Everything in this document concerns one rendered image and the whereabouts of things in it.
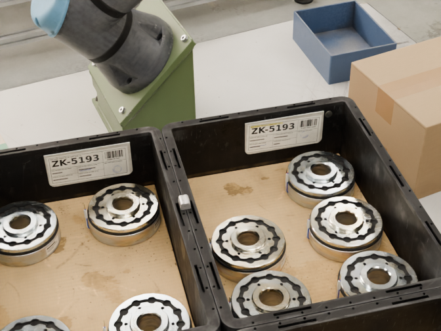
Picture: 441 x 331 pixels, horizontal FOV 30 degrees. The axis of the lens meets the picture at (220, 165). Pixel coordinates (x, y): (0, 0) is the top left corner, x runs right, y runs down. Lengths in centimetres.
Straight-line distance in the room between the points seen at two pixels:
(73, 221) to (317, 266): 36
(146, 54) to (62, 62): 175
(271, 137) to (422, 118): 26
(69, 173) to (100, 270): 17
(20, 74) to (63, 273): 204
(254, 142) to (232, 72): 51
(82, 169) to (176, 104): 33
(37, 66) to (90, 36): 179
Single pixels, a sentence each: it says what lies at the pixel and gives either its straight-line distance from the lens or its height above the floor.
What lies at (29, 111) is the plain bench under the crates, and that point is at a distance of 168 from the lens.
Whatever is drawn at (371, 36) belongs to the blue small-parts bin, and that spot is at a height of 73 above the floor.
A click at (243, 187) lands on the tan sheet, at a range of 124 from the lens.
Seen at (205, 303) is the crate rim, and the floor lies 93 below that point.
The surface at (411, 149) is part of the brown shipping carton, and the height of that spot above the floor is 80.
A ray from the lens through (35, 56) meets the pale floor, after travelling 323.
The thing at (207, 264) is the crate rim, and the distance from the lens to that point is 99.
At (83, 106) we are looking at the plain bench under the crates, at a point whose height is 70.
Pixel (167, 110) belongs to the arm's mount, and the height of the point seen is 78.
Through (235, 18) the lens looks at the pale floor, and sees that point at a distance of 337.
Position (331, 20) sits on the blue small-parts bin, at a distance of 188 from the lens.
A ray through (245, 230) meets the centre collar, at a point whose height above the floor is 87.
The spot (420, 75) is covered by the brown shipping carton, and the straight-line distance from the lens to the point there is 147.
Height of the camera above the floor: 164
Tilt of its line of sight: 39 degrees down
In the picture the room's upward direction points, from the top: 1 degrees counter-clockwise
